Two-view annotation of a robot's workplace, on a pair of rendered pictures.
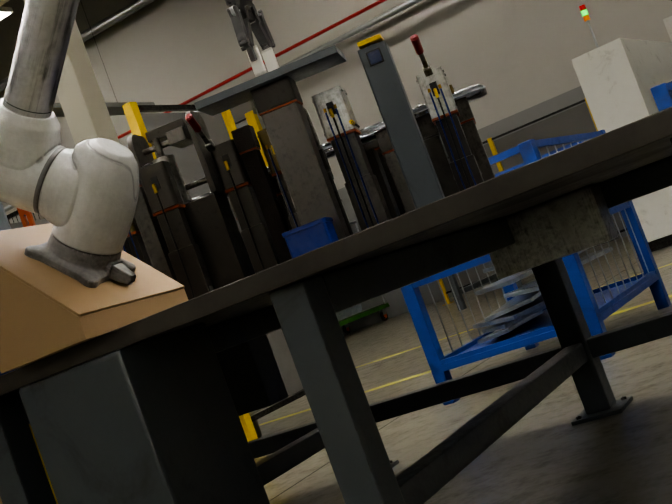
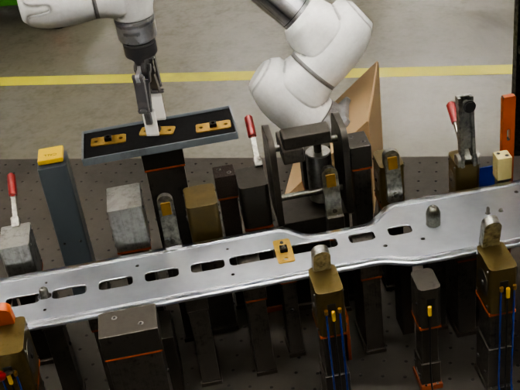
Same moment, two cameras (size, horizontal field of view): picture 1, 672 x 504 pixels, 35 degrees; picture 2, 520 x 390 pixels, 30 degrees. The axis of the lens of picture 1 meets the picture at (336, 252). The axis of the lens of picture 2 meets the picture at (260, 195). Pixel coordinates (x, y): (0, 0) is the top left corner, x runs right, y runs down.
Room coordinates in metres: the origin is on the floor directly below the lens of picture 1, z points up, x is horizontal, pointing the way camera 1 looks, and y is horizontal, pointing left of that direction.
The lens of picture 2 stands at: (4.59, -0.28, 2.30)
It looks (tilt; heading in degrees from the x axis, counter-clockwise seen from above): 34 degrees down; 166
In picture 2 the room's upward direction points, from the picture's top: 8 degrees counter-clockwise
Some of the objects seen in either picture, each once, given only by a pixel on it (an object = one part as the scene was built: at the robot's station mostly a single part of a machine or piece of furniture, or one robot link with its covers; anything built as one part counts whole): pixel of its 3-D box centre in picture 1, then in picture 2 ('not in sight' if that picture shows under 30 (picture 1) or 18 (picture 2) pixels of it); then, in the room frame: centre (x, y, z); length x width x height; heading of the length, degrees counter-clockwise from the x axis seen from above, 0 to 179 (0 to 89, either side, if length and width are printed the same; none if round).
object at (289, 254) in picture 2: not in sight; (283, 249); (2.94, 0.17, 1.01); 0.08 x 0.04 x 0.01; 170
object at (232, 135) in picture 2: (271, 81); (159, 135); (2.57, 0.00, 1.16); 0.37 x 0.14 x 0.02; 80
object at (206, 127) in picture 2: not in sight; (213, 124); (2.60, 0.13, 1.17); 0.08 x 0.04 x 0.01; 77
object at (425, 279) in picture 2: not in sight; (428, 336); (3.16, 0.41, 0.84); 0.10 x 0.05 x 0.29; 170
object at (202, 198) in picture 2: (296, 197); (210, 258); (2.74, 0.05, 0.89); 0.12 x 0.08 x 0.38; 170
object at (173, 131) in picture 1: (195, 212); (312, 212); (2.75, 0.31, 0.94); 0.18 x 0.13 x 0.49; 80
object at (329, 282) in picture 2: not in sight; (333, 346); (3.13, 0.20, 0.87); 0.12 x 0.07 x 0.35; 170
